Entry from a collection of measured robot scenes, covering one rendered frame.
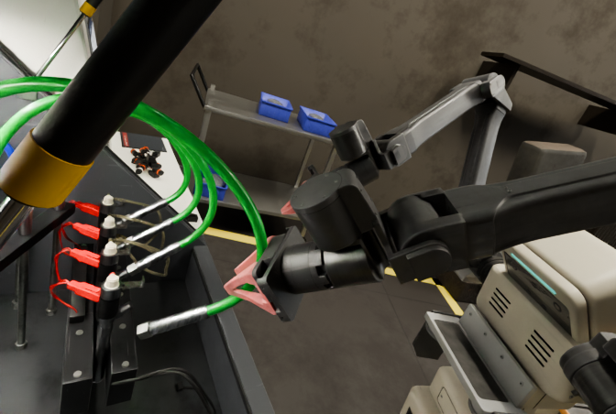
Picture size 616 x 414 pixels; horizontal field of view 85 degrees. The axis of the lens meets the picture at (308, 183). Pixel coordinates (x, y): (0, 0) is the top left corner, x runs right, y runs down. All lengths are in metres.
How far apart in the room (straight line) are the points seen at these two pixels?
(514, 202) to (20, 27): 0.79
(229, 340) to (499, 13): 3.67
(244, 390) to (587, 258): 0.66
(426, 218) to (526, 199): 0.09
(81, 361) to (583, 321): 0.83
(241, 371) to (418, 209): 0.50
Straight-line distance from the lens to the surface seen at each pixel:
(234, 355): 0.75
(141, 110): 0.37
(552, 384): 0.86
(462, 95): 0.90
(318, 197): 0.31
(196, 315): 0.49
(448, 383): 1.07
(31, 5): 0.80
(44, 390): 0.85
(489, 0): 3.89
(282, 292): 0.39
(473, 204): 0.36
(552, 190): 0.39
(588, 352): 0.69
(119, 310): 0.64
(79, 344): 0.71
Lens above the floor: 1.52
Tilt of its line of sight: 20 degrees down
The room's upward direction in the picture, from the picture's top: 20 degrees clockwise
